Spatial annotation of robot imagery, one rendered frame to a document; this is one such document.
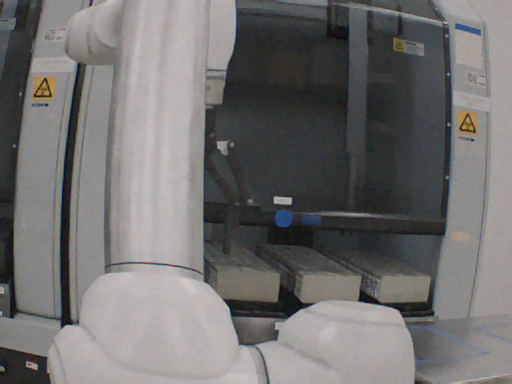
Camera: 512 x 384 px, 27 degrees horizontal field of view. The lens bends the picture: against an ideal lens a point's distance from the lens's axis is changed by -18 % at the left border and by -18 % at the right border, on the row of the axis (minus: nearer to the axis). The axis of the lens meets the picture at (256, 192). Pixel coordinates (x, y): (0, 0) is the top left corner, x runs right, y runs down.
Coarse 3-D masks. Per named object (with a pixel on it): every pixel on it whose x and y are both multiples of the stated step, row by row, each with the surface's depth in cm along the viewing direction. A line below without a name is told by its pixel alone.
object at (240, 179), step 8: (232, 144) 187; (232, 152) 187; (232, 160) 188; (232, 168) 188; (240, 168) 188; (240, 176) 188; (240, 184) 188; (240, 192) 190; (248, 192) 188; (248, 200) 188
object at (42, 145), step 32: (64, 0) 214; (64, 32) 215; (32, 64) 214; (32, 96) 215; (64, 96) 216; (32, 128) 215; (64, 128) 217; (32, 160) 216; (64, 160) 218; (32, 192) 216; (64, 192) 302; (32, 224) 216; (32, 256) 217; (32, 288) 217; (0, 320) 207; (32, 320) 212; (0, 352) 208; (32, 352) 209
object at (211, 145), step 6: (210, 114) 185; (216, 114) 187; (210, 120) 185; (210, 126) 185; (210, 132) 186; (210, 138) 187; (210, 144) 187; (216, 144) 187; (210, 150) 187; (210, 156) 187
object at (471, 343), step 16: (432, 320) 206; (448, 320) 206; (464, 320) 205; (480, 320) 204; (496, 320) 203; (416, 336) 188; (432, 336) 187; (448, 336) 186; (464, 336) 185; (480, 336) 184; (496, 336) 183; (416, 352) 172; (432, 352) 171; (448, 352) 170; (464, 352) 169; (480, 352) 168; (496, 352) 166; (416, 368) 158; (432, 368) 157; (448, 368) 156; (464, 368) 155; (480, 368) 153; (496, 368) 152
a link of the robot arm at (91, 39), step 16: (112, 0) 176; (80, 16) 177; (96, 16) 175; (112, 16) 171; (80, 32) 176; (96, 32) 174; (112, 32) 173; (64, 48) 179; (80, 48) 177; (96, 48) 176; (112, 48) 175; (96, 64) 181; (112, 64) 182
